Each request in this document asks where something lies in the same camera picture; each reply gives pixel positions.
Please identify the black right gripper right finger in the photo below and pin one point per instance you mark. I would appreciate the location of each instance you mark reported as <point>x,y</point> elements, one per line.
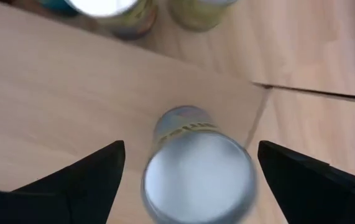
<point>320,193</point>

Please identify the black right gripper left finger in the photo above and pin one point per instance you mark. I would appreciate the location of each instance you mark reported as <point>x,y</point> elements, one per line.
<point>56,193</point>

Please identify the Tomatoes label tin can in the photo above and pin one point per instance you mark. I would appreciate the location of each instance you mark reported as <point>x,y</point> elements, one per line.
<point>196,180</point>

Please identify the Corn label tin can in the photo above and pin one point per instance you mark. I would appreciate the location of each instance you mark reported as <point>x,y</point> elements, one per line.
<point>133,25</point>

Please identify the Berries label blue tin can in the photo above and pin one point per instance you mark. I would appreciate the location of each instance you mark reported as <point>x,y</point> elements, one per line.
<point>56,4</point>

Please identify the Oranges label green tin can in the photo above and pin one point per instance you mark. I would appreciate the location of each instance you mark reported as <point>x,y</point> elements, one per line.
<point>196,15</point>

